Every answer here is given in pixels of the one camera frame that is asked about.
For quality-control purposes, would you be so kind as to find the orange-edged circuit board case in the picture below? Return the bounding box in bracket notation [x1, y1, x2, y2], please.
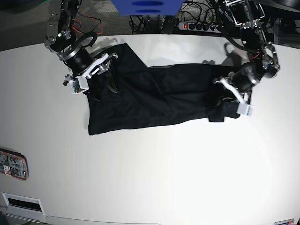
[0, 148, 29, 180]

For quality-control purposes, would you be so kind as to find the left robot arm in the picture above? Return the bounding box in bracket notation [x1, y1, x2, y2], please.
[214, 0, 280, 103]

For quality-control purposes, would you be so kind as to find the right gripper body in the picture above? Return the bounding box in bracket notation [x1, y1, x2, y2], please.
[63, 48, 118, 86]

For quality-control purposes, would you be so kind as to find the blue plastic bin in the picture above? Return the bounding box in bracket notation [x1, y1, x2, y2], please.
[111, 0, 183, 15]

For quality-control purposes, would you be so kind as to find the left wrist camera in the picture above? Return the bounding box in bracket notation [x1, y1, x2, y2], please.
[237, 103, 254, 116]

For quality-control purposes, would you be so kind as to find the white table cable slot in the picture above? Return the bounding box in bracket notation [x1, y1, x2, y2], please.
[1, 192, 45, 215]

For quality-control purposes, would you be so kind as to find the white power strip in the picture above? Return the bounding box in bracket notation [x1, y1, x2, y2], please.
[178, 22, 221, 33]

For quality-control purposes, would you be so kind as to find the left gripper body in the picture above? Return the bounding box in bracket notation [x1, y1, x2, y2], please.
[212, 63, 260, 105]

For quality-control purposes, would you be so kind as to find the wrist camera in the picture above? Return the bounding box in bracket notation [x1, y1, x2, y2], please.
[237, 103, 254, 116]
[68, 76, 89, 94]

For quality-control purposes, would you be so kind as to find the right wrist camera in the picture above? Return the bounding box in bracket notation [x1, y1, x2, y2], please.
[68, 76, 89, 94]

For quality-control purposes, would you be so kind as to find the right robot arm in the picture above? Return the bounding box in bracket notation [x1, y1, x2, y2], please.
[45, 0, 119, 101]

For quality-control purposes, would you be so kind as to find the black T-shirt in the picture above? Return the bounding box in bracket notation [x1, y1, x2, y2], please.
[88, 44, 239, 135]

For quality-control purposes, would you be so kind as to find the sticker at table edge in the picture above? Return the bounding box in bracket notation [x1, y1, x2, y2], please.
[274, 218, 295, 225]

